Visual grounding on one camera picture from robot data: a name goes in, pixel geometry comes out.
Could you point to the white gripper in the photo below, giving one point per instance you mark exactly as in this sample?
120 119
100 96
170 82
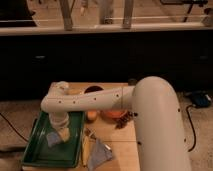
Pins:
60 122

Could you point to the blue sponge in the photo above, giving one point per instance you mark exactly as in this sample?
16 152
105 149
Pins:
53 139

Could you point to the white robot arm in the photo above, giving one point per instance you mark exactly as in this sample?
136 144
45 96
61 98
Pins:
158 120

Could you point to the green plastic tray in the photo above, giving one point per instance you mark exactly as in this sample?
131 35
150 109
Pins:
63 155

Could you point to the orange fruit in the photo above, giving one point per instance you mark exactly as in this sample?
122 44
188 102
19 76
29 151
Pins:
91 115

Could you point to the grey folded cloth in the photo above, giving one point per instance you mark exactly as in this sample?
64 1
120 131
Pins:
100 154

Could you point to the orange bowl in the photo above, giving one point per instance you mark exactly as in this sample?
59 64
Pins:
114 114

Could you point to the dark purple bowl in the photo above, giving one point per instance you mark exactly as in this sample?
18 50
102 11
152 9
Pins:
93 89

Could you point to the dark pepper shaker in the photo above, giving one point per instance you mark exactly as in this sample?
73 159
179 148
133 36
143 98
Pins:
132 82

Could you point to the dark blue floor device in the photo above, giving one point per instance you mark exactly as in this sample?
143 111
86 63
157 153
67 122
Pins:
199 99

